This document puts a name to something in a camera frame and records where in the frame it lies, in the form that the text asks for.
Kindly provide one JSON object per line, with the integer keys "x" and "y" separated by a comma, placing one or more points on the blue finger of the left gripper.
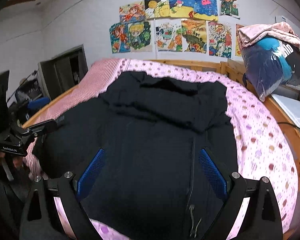
{"x": 38, "y": 103}

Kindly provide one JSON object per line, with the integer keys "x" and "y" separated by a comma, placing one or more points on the red hair girl drawing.
{"x": 119, "y": 38}

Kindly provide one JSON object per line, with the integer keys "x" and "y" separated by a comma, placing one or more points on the red hair soldier drawing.
{"x": 229, "y": 8}

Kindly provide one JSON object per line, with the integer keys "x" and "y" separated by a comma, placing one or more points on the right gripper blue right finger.
{"x": 215, "y": 173}

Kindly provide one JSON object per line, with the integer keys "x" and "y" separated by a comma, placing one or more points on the mermaid girl drawing upper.
{"x": 132, "y": 12}

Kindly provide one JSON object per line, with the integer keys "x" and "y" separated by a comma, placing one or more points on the yellow bear drawing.
{"x": 238, "y": 40}

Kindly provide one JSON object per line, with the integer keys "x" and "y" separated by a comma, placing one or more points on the pink apple print quilt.
{"x": 262, "y": 149}

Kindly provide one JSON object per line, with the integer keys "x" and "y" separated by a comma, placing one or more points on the blue sea yellow sand painting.
{"x": 194, "y": 9}

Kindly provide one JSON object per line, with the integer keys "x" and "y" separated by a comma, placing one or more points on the blue clothes in plastic bag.
{"x": 271, "y": 63}

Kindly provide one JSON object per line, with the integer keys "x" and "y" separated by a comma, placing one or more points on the pink floral blanket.
{"x": 282, "y": 31}

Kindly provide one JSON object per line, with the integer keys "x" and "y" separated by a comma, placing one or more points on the black puffer jacket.
{"x": 152, "y": 130}

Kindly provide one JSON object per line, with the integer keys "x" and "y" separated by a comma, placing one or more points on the fish and cup drawing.
{"x": 168, "y": 35}

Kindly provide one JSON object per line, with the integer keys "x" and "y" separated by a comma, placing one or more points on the blond boy drawing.
{"x": 140, "y": 37}

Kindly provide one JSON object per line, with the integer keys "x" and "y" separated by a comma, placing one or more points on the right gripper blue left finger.
{"x": 88, "y": 173}

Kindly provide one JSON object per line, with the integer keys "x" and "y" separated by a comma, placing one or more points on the dark doorway wardrobe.
{"x": 62, "y": 72}

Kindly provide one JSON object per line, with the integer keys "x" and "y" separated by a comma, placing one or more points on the sun and stars drawing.
{"x": 157, "y": 9}

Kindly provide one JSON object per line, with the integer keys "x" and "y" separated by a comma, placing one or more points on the colourful doodle drawing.
{"x": 220, "y": 39}

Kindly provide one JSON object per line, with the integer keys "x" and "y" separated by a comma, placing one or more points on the orange landscape drawing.
{"x": 195, "y": 34}

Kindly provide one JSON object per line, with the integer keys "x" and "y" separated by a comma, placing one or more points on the white air conditioner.
{"x": 280, "y": 19}

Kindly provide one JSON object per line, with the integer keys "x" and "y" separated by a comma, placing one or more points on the wooden bed frame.
{"x": 235, "y": 70}

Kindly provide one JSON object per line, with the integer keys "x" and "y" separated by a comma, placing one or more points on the person left hand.
{"x": 14, "y": 163}

